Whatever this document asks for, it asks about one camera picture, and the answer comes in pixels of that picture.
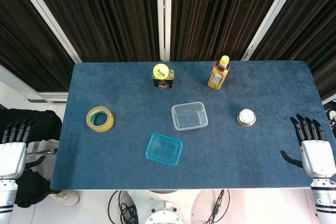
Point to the dark pleated curtain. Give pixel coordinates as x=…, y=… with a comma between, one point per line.
x=118, y=11

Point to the blue table cloth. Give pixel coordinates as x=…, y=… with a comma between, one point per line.
x=210, y=161

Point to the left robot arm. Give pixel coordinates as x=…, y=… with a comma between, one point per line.
x=6, y=197

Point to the yellow tape roll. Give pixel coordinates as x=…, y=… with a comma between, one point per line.
x=106, y=124

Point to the silver metal rod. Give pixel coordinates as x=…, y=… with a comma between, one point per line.
x=42, y=152

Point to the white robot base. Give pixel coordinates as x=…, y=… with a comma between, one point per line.
x=162, y=214

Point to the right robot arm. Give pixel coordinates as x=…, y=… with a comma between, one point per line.
x=324, y=200

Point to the teal plastic container lid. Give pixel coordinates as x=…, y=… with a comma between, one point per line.
x=164, y=149

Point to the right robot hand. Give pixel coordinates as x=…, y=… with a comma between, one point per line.
x=316, y=158

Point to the yellow tea bottle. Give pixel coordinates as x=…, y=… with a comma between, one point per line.
x=217, y=77

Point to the round metal tin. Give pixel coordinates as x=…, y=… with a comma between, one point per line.
x=246, y=117

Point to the black tin can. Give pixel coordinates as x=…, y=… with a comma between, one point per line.
x=164, y=84

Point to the clear plastic food container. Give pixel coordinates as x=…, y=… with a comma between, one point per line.
x=189, y=116

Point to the white sneaker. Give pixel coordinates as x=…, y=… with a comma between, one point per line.
x=67, y=197

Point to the yellow tennis ball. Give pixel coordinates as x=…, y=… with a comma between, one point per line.
x=160, y=71

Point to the white slanted frame post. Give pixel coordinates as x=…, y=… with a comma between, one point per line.
x=270, y=16
x=50, y=16

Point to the white upright frame post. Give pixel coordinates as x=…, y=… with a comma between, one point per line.
x=164, y=11

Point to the black trousers of person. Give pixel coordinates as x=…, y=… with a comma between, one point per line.
x=39, y=124

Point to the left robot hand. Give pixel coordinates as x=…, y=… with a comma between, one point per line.
x=11, y=158

